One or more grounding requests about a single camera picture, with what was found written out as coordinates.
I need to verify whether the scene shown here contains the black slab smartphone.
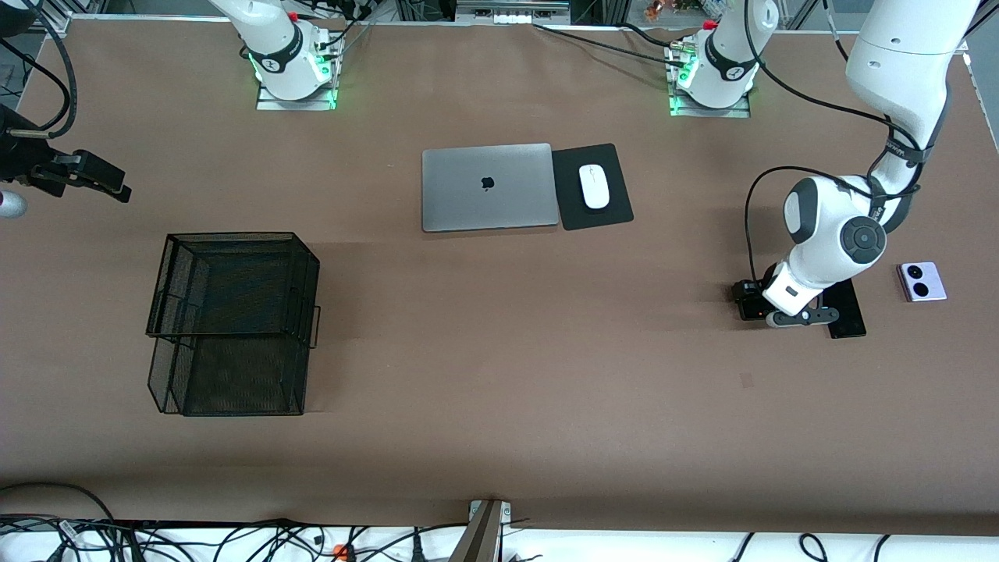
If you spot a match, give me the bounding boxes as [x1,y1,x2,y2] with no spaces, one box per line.
[826,279,868,340]

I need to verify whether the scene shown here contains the lavender flip phone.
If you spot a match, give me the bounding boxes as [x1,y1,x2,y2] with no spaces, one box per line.
[898,262,948,304]

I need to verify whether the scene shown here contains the black mouse pad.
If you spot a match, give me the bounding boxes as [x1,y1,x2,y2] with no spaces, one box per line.
[551,143,635,232]

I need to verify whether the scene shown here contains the white computer mouse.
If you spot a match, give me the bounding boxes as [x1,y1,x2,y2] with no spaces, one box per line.
[578,164,611,210]

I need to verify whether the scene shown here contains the black mesh two-tier tray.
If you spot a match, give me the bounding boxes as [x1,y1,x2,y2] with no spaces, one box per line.
[146,231,322,418]

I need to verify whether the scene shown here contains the silver laptop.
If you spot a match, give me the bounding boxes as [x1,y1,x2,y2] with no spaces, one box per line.
[421,143,561,233]

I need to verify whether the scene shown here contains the white terminal block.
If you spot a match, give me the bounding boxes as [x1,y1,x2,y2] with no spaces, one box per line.
[455,0,572,26]

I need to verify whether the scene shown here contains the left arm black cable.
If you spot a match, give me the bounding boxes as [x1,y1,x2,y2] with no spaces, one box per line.
[741,0,937,286]

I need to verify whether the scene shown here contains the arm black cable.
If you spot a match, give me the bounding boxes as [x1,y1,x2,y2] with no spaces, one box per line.
[0,0,79,137]
[741,0,937,286]

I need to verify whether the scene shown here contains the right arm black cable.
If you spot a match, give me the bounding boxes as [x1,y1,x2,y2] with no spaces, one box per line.
[0,0,79,137]

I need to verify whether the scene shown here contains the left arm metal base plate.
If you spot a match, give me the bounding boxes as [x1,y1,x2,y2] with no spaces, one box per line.
[669,92,752,119]

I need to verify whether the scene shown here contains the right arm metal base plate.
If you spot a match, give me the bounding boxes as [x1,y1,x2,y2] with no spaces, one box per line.
[256,78,338,112]

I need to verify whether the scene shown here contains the black cable on table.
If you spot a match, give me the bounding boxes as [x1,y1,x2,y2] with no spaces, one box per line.
[533,22,684,69]

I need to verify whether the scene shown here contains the thick black cable arc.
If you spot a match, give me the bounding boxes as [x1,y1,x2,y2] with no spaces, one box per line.
[0,482,118,539]

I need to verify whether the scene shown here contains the grey metal bracket post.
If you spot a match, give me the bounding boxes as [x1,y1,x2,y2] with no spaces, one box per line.
[451,500,513,562]

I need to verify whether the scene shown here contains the tangled black cables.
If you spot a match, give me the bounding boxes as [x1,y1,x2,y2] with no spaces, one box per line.
[0,515,469,562]

